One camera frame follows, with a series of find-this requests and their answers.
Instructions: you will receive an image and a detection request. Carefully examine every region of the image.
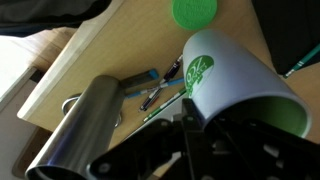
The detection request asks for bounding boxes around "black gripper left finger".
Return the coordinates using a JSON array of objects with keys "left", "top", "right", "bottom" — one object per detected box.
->
[{"left": 87, "top": 98, "right": 218, "bottom": 180}]

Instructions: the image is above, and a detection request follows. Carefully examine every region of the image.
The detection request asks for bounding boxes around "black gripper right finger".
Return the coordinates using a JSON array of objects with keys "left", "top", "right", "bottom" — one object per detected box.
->
[{"left": 206, "top": 116, "right": 320, "bottom": 180}]

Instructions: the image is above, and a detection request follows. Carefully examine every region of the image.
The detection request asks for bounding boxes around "white mug with green logo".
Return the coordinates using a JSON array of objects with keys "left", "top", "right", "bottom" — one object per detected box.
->
[{"left": 182, "top": 28, "right": 314, "bottom": 139}]

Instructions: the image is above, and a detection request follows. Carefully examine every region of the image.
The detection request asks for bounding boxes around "green pencil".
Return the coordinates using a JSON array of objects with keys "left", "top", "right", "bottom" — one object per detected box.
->
[{"left": 143, "top": 87, "right": 188, "bottom": 123}]

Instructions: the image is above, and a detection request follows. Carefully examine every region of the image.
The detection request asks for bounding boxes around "blue pen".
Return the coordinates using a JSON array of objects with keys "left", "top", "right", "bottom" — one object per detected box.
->
[{"left": 124, "top": 77, "right": 185, "bottom": 100}]

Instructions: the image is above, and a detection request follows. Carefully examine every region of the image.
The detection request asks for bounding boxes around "black pen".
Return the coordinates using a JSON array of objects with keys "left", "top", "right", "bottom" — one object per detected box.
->
[{"left": 138, "top": 54, "right": 184, "bottom": 112}]

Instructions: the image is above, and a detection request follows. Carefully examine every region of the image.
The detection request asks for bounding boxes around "gray marker with blue end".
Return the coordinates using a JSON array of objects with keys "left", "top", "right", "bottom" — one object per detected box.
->
[{"left": 119, "top": 68, "right": 160, "bottom": 89}]

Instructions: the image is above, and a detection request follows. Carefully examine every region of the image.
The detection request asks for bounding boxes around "teal pencil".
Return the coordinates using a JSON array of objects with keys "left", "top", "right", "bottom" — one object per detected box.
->
[{"left": 282, "top": 43, "right": 320, "bottom": 80}]

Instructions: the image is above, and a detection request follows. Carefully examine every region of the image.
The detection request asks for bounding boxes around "stainless steel tumbler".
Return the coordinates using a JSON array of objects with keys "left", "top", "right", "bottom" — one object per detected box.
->
[{"left": 24, "top": 74, "right": 126, "bottom": 180}]

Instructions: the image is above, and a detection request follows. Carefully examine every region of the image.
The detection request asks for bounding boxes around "black mat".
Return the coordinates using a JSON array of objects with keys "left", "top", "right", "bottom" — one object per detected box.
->
[{"left": 251, "top": 0, "right": 320, "bottom": 76}]

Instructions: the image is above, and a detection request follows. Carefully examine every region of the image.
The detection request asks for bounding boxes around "green round lid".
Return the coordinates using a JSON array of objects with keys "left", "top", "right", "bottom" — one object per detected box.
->
[{"left": 171, "top": 0, "right": 219, "bottom": 32}]

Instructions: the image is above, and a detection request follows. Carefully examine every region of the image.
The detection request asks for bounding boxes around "black bag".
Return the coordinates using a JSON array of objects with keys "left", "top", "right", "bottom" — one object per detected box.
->
[{"left": 0, "top": 0, "right": 113, "bottom": 30}]

